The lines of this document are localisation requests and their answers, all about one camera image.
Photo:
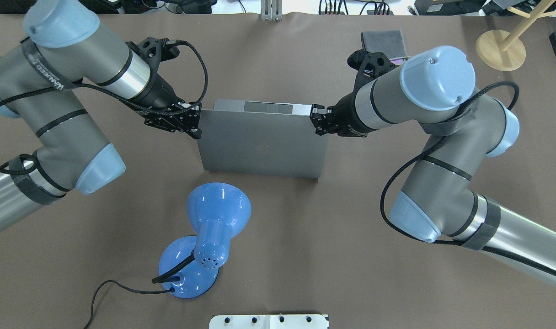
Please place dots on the wooden stand with round base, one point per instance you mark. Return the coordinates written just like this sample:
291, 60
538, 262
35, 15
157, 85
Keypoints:
503, 50

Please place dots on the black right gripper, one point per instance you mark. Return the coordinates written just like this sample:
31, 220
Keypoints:
345, 115

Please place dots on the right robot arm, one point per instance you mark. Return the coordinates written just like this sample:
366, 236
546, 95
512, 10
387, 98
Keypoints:
428, 199

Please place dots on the grey folded cloth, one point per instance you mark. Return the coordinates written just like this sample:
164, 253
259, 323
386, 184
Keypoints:
390, 43

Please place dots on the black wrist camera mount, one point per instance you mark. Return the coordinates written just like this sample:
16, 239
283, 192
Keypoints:
154, 51
369, 66

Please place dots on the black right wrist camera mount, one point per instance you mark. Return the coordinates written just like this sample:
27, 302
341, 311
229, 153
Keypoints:
369, 66

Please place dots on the grey laptop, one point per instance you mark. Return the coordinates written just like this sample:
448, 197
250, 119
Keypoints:
263, 138

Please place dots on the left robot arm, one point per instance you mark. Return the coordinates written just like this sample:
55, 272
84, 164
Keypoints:
67, 47

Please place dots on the blue desk lamp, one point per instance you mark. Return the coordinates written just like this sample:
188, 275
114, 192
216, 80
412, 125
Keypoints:
189, 266

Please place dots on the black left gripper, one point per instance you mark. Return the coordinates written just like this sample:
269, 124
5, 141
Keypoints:
158, 92

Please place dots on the aluminium frame post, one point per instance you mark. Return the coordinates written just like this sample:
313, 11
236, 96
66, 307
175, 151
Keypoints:
271, 10

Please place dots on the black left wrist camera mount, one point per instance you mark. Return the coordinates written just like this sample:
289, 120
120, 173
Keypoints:
154, 51

